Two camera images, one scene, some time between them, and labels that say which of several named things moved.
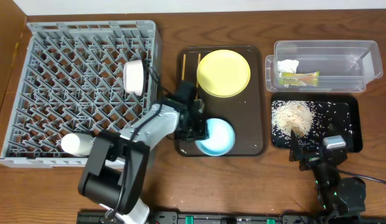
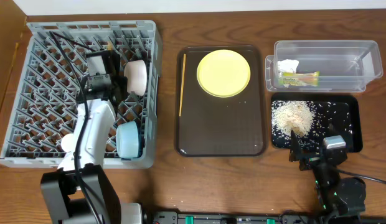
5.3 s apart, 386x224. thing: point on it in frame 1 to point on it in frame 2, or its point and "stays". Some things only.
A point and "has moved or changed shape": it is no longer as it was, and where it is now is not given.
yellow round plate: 223,73 stays
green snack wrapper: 305,79 stays
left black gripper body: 195,125 to 110,58
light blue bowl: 221,138 has moved or changed shape
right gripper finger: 296,151 stays
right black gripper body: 309,159 stays
